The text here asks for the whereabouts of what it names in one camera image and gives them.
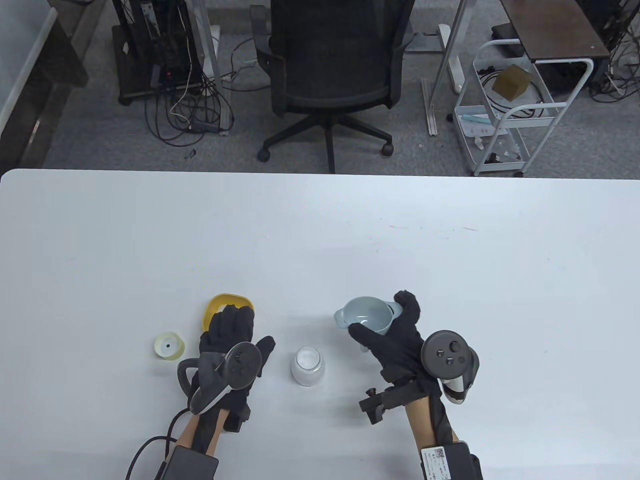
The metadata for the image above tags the grey metal frame leg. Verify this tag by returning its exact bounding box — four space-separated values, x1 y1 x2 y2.
190 0 235 137

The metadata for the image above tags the tangle of black floor cables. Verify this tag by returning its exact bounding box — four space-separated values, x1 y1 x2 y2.
145 75 236 148

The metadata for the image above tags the black forearm battery pack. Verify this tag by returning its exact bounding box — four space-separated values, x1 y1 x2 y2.
159 446 220 480

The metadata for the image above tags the grey metal desk leg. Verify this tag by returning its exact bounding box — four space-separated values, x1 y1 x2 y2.
421 0 468 137

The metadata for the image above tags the yellow bowl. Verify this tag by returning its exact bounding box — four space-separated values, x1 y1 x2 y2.
201 293 254 333

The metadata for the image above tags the grey and white tracking controller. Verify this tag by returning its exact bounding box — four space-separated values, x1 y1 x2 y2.
177 341 264 416
420 330 480 405

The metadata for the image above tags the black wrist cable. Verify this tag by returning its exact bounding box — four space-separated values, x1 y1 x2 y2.
125 407 193 480

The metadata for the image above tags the person's right hand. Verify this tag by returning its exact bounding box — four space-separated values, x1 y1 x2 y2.
348 290 442 398

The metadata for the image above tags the brown wooden side tabletop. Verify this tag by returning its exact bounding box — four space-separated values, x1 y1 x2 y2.
500 0 612 63

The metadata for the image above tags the person's left hand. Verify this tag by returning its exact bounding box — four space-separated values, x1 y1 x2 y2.
192 304 276 426

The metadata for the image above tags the person's left forearm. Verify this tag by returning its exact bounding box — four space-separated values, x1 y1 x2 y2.
175 407 226 457

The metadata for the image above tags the white utility cart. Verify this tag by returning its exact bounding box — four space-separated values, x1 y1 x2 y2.
452 39 595 178

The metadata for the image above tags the black mesh office chair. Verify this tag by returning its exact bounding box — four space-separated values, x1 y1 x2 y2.
250 0 417 175

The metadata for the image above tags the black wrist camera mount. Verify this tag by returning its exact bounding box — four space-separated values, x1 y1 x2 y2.
224 402 252 434
358 377 431 426

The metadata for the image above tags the person's right forearm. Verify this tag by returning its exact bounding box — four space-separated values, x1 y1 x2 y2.
404 395 458 451

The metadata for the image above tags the small clear glass jar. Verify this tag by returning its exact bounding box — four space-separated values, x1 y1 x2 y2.
290 346 326 387

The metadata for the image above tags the black labelled forearm pack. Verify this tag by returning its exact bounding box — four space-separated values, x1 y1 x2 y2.
419 441 484 480

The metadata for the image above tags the brown cardboard box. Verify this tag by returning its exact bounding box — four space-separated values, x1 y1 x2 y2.
491 64 532 102

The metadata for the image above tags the dark brown wooden furniture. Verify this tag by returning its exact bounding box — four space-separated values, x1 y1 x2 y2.
0 0 108 173

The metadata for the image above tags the grey-blue plastic funnel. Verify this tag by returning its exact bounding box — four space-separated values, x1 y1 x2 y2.
334 296 404 354

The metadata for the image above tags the yellow-green press dispenser lid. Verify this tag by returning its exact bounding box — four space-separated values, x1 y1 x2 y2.
153 331 187 361

